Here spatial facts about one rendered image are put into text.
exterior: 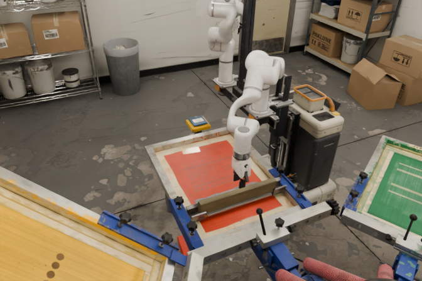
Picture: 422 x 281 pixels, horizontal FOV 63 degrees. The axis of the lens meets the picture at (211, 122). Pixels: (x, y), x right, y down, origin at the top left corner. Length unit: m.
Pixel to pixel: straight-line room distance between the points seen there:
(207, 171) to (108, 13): 3.39
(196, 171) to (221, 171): 0.14
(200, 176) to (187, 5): 3.64
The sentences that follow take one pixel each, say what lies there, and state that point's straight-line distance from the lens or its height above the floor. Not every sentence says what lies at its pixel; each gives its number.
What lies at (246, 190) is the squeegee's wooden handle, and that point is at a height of 1.06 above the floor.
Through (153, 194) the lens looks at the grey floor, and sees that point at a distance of 3.19.
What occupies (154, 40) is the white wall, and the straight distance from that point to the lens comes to 5.16.
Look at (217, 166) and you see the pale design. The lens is 1.95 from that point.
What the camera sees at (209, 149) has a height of 0.96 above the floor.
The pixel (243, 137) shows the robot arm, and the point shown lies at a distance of 1.43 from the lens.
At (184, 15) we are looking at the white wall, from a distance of 5.21.
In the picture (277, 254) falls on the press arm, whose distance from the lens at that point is 1.47.
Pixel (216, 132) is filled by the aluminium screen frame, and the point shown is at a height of 0.99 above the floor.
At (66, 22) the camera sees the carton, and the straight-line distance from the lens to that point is 4.39.
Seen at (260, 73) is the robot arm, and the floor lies 1.55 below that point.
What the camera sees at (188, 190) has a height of 0.96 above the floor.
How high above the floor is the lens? 2.19
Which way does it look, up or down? 32 degrees down
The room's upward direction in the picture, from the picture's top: 1 degrees clockwise
